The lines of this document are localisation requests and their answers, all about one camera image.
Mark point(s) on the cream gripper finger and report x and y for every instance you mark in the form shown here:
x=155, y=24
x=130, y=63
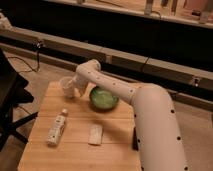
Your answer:
x=82, y=89
x=72, y=82

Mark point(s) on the white ceramic cup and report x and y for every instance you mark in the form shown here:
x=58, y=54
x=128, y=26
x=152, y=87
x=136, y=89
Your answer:
x=68, y=91

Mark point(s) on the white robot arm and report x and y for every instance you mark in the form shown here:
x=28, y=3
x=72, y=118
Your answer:
x=158, y=135

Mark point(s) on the green bowl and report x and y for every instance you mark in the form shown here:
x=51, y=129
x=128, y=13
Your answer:
x=102, y=99

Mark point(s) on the white sponge block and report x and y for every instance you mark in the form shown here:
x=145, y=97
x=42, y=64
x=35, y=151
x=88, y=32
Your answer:
x=95, y=136

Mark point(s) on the white plastic bottle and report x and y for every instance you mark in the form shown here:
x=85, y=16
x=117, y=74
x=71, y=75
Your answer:
x=57, y=128

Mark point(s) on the black chair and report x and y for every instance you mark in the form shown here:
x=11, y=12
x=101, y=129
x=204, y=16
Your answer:
x=12, y=93

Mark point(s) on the black rectangular remote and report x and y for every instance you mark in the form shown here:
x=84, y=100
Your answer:
x=134, y=140

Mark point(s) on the long grey floor rail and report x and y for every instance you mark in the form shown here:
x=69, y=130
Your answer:
x=154, y=67

